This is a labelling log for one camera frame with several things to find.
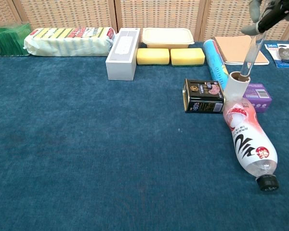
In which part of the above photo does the black tin can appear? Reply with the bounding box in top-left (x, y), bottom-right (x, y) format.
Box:
top-left (182, 78), bottom-right (226, 114)

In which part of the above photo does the clear test tube white cap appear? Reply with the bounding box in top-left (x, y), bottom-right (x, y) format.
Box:
top-left (239, 32), bottom-right (267, 77)

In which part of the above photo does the blue table mat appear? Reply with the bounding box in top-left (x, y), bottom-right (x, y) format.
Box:
top-left (0, 40), bottom-right (289, 231)

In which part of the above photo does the blue cling film roll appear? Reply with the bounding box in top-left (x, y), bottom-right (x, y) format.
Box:
top-left (203, 39), bottom-right (229, 90)

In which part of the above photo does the woven folding screen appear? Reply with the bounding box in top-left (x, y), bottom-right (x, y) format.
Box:
top-left (0, 0), bottom-right (289, 42)

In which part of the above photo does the white cardboard tube holder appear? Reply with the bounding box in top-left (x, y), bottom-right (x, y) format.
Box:
top-left (223, 71), bottom-right (252, 100)

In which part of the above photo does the white power strip box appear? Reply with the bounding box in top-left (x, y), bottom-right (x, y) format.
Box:
top-left (105, 27), bottom-right (141, 81)

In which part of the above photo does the plastic drink bottle pink label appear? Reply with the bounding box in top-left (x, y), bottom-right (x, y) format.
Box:
top-left (222, 97), bottom-right (280, 193)

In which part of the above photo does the small purple box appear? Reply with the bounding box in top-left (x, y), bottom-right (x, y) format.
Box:
top-left (242, 83), bottom-right (273, 113)

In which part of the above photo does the yellow sponge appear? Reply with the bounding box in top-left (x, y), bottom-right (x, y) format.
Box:
top-left (170, 48), bottom-right (206, 67)
top-left (136, 48), bottom-right (171, 66)

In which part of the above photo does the green scouring pad pack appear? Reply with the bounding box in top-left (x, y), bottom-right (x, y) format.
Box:
top-left (0, 23), bottom-right (32, 57)

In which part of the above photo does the brown spiral notebook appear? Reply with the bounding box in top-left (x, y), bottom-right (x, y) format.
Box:
top-left (211, 35), bottom-right (270, 66)

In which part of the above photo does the correction tape blister pack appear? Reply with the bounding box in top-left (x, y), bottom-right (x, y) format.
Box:
top-left (264, 43), bottom-right (289, 70)

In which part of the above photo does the packaged yellow sponge multipack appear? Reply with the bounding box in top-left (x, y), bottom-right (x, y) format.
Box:
top-left (23, 26), bottom-right (117, 57)

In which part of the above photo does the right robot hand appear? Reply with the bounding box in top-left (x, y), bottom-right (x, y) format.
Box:
top-left (240, 0), bottom-right (289, 36)

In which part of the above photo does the beige lidded food container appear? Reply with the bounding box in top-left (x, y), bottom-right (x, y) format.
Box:
top-left (141, 27), bottom-right (195, 50)

